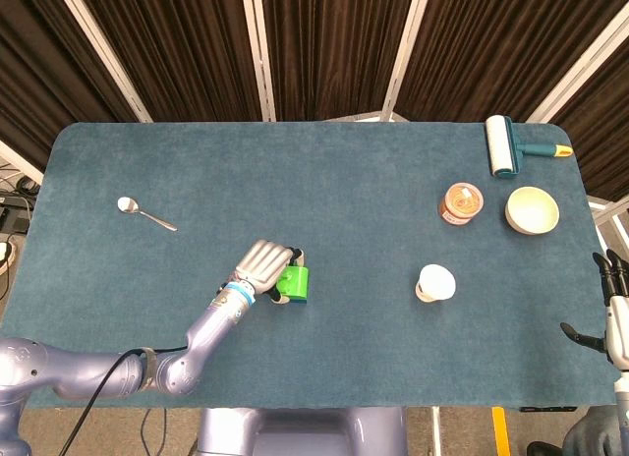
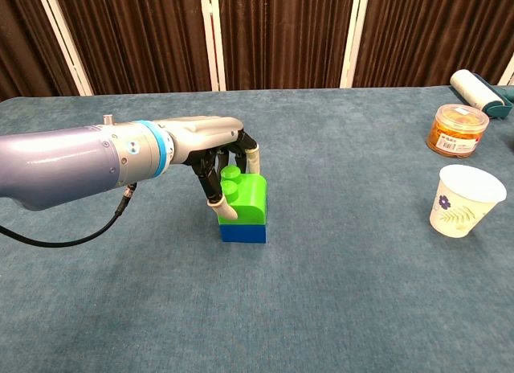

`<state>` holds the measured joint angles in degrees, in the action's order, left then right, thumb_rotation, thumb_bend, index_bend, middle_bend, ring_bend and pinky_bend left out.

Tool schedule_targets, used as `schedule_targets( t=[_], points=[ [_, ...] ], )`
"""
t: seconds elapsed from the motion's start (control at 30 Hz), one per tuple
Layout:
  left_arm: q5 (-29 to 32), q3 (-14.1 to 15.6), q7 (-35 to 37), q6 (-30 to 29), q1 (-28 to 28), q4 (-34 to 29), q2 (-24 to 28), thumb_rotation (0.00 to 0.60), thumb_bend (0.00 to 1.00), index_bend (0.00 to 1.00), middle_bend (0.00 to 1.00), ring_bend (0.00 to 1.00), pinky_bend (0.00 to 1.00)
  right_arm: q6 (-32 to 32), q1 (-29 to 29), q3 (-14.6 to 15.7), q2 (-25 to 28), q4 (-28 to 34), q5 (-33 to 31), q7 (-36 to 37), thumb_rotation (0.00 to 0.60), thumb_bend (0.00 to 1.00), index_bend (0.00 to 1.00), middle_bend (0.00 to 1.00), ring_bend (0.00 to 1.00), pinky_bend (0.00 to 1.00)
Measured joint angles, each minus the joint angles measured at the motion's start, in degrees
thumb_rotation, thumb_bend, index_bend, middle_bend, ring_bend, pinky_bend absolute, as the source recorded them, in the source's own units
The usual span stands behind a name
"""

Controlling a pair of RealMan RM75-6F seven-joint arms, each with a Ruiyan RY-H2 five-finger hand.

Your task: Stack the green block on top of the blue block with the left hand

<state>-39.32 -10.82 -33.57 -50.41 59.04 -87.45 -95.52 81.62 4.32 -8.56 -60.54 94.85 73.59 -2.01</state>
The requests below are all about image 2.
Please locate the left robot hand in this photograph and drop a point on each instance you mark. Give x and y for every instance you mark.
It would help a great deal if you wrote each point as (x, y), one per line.
(201, 136)

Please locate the green toy building block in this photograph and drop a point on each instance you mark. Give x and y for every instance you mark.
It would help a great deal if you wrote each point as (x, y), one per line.
(251, 200)

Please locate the brown pleated curtain panel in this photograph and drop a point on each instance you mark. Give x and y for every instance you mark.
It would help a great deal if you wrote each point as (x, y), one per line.
(136, 39)
(433, 31)
(285, 35)
(24, 39)

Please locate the blue felt table cover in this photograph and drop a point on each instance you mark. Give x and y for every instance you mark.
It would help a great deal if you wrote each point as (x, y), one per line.
(321, 288)

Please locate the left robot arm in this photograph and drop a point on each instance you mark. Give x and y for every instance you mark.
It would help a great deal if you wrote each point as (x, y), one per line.
(60, 164)

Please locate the blue toy building block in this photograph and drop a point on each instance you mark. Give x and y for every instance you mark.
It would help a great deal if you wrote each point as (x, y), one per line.
(243, 233)

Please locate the white partition frame post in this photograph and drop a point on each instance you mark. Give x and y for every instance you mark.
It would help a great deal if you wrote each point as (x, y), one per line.
(509, 73)
(213, 39)
(354, 39)
(64, 39)

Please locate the white floral paper cup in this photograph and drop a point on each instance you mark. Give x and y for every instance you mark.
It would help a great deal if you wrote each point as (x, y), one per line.
(462, 212)

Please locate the clear plastic snack jar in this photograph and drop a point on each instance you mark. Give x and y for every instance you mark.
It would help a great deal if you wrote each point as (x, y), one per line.
(454, 136)

